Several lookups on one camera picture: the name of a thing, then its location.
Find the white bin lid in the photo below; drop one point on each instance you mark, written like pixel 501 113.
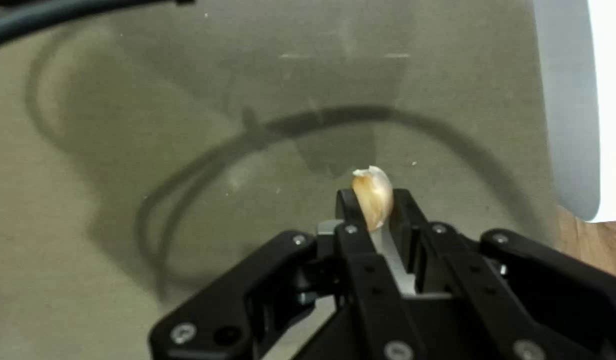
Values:
pixel 576 47

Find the small paper ball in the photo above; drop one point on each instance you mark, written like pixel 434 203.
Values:
pixel 375 194

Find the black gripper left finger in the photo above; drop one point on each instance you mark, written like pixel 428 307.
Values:
pixel 246 311

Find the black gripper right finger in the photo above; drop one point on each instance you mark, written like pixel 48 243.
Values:
pixel 524 299

